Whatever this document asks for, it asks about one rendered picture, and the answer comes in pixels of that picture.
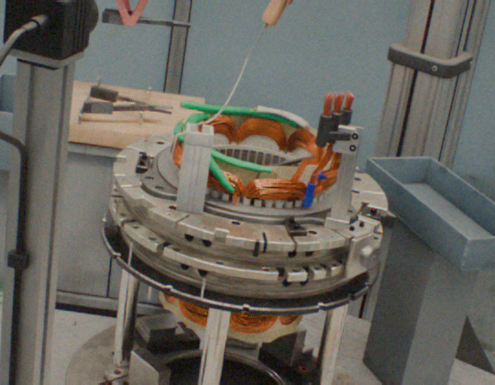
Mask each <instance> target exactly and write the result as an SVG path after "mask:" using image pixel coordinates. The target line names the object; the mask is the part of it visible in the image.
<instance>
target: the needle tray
mask: <svg viewBox="0 0 495 385"><path fill-rule="evenodd" d="M365 173H366V174H367V175H369V176H370V177H371V178H372V180H373V181H375V182H376V183H377V184H378V185H379V187H380V188H381V189H382V191H383V192H384V193H385V196H386V197H387V210H388V211H390V212H391V213H393V214H394V215H395V220H394V223H393V230H392V234H391V238H390V244H389V248H388V253H387V256H386V260H385V263H384V271H383V274H382V278H381V282H380V286H379V292H378V296H377V300H376V303H375V307H374V314H373V318H372V321H371V326H370V329H369V333H368V340H367V343H366V347H365V350H364V355H363V363H364V364H365V365H366V366H367V367H368V369H369V370H370V371H371V372H372V373H373V374H374V375H375V376H376V378H377V379H378V380H379V381H381V384H382V385H448V382H449V376H450V373H451V369H452V367H453V363H454V361H455V357H456V354H457V349H458V342H459V339H460V336H461V334H462V330H463V327H464V323H465V321H466V318H467V311H468V307H469V303H470V299H471V297H472V293H473V291H474V287H475V281H476V278H477V275H478V271H479V270H490V269H495V203H494V202H493V201H492V200H491V199H490V198H489V197H487V196H484V194H483V193H481V192H479V190H478V189H475V188H473V187H472V185H470V184H469V183H467V182H466V181H464V180H462V179H461V178H460V177H459V176H458V175H456V174H455V173H453V172H452V171H451V170H450V169H448V168H447V167H446V166H444V165H442V164H441V163H440V162H439V161H438V160H436V159H434V158H433V157H415V158H410V157H383V158H367V162H366V165H365Z"/></svg>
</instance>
